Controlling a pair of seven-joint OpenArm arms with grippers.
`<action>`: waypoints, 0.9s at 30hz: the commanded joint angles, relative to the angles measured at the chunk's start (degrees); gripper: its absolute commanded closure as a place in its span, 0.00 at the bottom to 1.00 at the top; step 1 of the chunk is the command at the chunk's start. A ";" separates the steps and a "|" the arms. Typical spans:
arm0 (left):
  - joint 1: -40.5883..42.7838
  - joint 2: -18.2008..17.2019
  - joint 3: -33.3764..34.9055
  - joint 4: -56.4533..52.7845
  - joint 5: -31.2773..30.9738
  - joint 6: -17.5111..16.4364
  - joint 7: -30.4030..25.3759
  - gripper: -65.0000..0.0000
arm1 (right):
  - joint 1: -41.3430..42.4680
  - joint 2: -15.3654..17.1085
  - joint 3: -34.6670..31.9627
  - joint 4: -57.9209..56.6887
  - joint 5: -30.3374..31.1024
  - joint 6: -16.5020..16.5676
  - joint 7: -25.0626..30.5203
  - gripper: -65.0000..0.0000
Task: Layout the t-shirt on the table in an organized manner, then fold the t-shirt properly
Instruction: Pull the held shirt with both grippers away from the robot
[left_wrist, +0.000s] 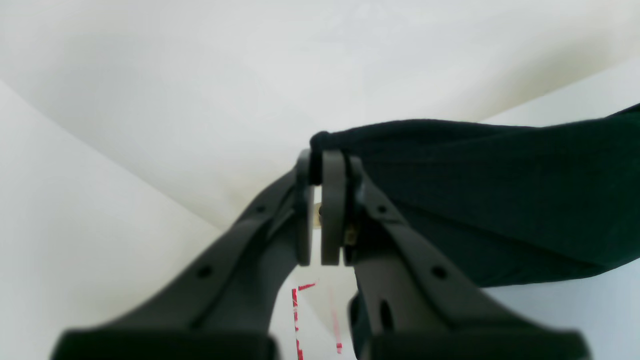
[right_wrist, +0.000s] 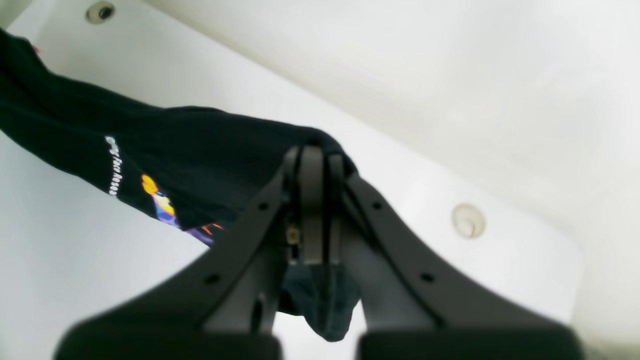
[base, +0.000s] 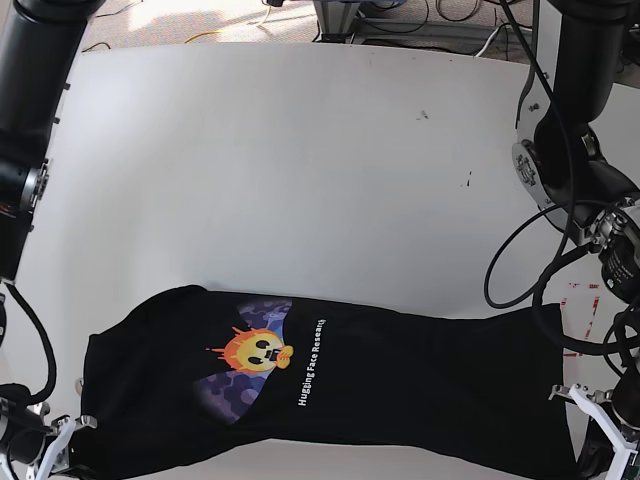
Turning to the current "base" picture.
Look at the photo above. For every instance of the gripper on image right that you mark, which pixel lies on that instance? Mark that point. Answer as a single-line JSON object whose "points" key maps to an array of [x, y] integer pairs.
{"points": [[611, 445]]}

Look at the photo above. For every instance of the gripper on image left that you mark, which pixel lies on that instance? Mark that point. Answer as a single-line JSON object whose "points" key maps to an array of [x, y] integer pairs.
{"points": [[44, 450]]}

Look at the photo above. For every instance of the black t-shirt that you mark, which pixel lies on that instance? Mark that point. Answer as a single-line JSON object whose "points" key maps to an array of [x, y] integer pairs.
{"points": [[192, 373]]}

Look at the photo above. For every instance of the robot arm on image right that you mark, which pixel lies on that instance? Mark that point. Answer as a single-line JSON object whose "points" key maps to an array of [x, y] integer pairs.
{"points": [[573, 51]]}

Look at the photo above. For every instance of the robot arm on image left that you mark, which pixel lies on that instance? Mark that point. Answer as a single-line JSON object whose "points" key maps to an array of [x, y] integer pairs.
{"points": [[39, 43]]}

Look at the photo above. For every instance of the red tape rectangle marking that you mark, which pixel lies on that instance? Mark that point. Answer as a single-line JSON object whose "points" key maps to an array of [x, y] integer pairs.
{"points": [[578, 307]]}

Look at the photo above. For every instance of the aluminium frame rail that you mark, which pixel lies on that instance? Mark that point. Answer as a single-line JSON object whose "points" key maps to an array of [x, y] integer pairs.
{"points": [[368, 22]]}

